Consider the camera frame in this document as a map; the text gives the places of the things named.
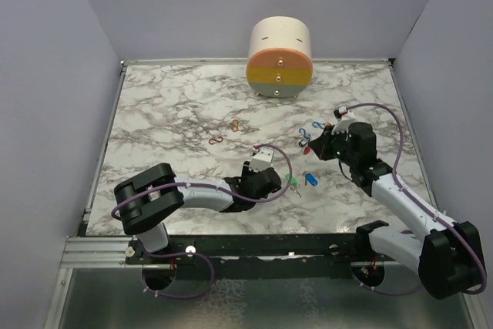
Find black mounting rail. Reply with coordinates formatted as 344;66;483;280
126;233;388;281

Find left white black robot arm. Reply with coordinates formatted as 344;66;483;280
112;161;282;264

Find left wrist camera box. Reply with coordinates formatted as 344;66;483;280
249;147;274;173

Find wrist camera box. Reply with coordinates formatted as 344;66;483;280
249;147;274;173
331;106;357;135

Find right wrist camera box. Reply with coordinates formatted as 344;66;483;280
331;106;357;135

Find red carabiner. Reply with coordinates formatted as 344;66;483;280
208;136;224;145

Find green tag key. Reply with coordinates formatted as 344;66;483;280
285;174;302;197

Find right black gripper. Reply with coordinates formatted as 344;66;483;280
309;124;358;167

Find round three-drawer storage box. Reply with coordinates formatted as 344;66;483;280
246;16;313;98

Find blue tag key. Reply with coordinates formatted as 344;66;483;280
304;172;318;186

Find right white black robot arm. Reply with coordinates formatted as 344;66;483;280
308;122;487;299

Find gold carabiner far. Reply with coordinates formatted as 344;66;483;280
231;119;240;132

